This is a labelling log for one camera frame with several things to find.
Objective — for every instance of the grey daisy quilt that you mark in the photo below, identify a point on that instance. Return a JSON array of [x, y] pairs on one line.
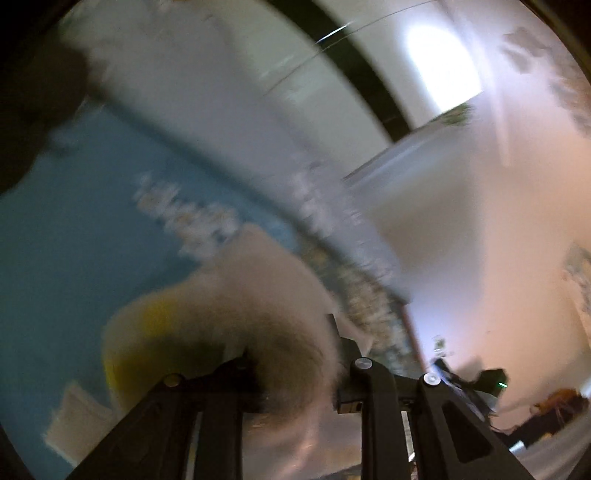
[[170, 64]]

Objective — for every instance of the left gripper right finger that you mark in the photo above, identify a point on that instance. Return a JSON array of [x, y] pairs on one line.
[[433, 427]]

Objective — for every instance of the white wardrobe with black stripe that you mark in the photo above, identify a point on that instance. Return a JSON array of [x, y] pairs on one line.
[[357, 77]]

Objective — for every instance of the blue floral bed blanket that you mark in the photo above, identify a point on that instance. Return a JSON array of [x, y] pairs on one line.
[[75, 248]]

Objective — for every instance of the pink fuzzy cartoon sweater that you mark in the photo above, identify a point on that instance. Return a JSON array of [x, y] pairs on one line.
[[251, 296]]

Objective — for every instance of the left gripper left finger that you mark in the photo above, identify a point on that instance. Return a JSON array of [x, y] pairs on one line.
[[181, 425]]

